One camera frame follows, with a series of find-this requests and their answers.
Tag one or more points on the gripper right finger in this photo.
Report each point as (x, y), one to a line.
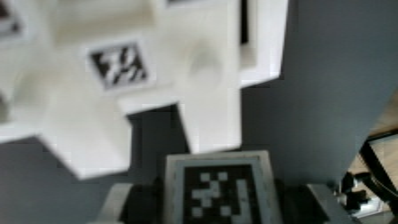
(312, 206)

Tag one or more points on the white long side rail back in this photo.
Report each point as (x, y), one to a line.
(193, 55)

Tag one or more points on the white right fence rail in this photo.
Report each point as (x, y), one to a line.
(264, 15)

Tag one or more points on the white long side rail front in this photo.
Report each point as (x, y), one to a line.
(73, 70)

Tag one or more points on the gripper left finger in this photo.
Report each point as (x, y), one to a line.
(129, 206)

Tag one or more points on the white chair leg cube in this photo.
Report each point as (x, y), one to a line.
(221, 189)

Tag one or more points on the white long side rail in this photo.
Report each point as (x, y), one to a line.
(73, 70)
(193, 55)

